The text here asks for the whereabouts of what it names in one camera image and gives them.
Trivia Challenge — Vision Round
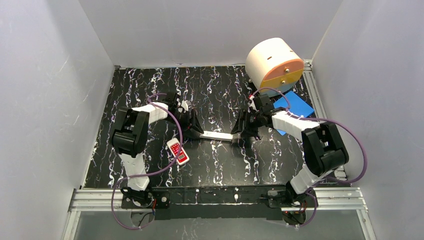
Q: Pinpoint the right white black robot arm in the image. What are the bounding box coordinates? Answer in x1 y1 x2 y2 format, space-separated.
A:
231 94 349 228

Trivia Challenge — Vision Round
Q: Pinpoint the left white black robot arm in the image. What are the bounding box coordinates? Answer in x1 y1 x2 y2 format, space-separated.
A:
110 91 204 208

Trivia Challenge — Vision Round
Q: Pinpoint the red white remote control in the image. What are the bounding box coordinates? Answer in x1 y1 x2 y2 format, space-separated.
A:
166 138 190 166

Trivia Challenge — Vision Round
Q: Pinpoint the blue square plate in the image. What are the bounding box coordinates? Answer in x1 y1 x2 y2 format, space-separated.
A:
273 90 315 117

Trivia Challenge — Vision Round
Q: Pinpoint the white cylindrical drum box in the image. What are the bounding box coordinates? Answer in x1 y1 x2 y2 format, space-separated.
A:
245 37 305 97

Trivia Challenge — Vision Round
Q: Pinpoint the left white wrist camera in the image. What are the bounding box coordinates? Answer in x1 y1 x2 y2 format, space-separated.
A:
177 100 192 113

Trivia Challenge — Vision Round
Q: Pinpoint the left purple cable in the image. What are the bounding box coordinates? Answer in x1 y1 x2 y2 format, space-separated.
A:
110 92 184 231

